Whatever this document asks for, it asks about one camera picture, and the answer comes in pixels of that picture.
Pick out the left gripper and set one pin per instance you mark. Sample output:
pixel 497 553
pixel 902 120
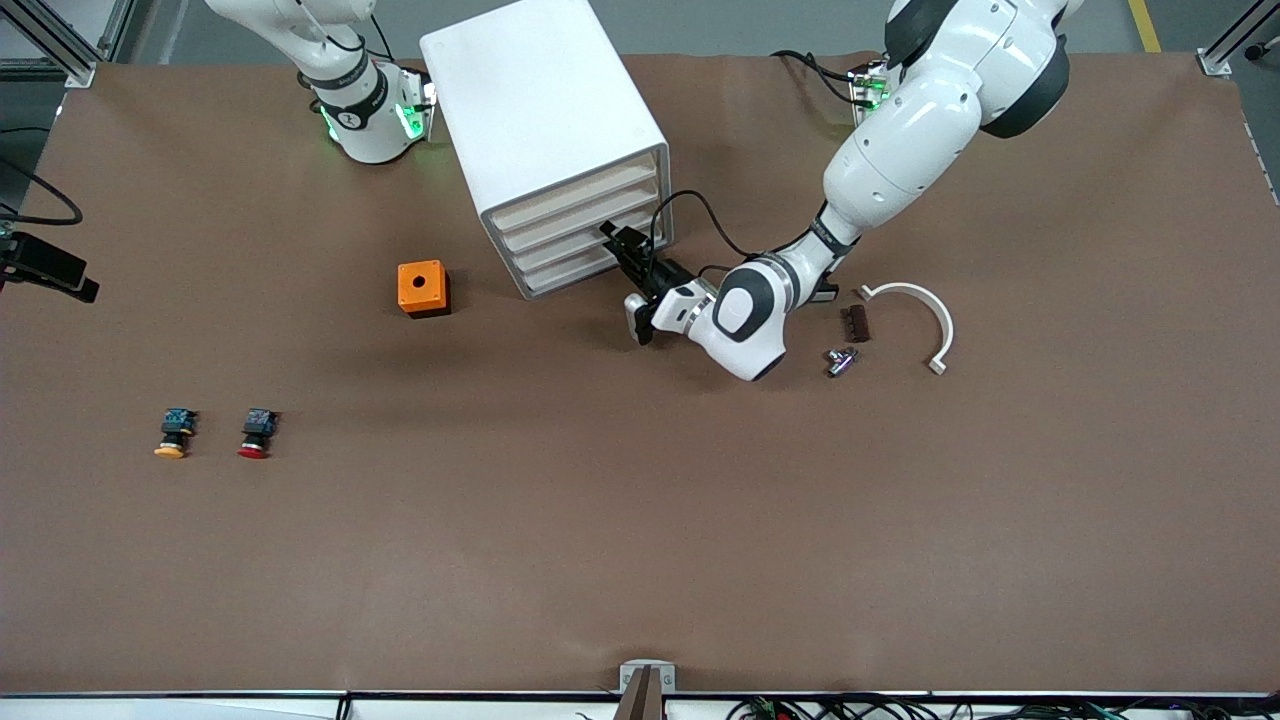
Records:
pixel 661 276

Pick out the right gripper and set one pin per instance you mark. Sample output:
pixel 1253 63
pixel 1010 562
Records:
pixel 30 255

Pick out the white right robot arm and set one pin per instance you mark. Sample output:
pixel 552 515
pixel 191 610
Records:
pixel 370 130

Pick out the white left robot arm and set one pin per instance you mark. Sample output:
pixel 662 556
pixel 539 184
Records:
pixel 900 150

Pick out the black square white-faced button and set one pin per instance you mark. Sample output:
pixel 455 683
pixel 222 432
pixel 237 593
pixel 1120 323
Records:
pixel 830 295

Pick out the yellow mushroom push button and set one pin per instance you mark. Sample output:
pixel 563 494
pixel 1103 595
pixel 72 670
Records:
pixel 175 432

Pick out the red mushroom push button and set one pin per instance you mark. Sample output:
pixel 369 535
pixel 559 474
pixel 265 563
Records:
pixel 257 432

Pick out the small purple metal part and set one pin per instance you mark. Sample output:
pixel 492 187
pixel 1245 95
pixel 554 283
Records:
pixel 840 362

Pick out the brown terminal block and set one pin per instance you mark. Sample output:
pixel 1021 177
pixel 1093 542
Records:
pixel 859 324

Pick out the orange box with hole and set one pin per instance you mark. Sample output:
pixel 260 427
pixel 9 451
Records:
pixel 410 295

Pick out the brown table mat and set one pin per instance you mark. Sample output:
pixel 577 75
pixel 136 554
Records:
pixel 640 500

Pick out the aluminium frame profile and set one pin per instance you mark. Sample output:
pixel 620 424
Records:
pixel 1235 45
pixel 60 45

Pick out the white curved plastic bracket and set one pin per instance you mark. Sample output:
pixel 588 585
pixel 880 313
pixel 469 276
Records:
pixel 940 318

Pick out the grey metal bracket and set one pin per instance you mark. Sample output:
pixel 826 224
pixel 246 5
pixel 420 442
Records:
pixel 628 680

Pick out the white table edge rail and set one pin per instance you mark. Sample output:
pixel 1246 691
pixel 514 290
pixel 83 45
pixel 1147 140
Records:
pixel 200 710

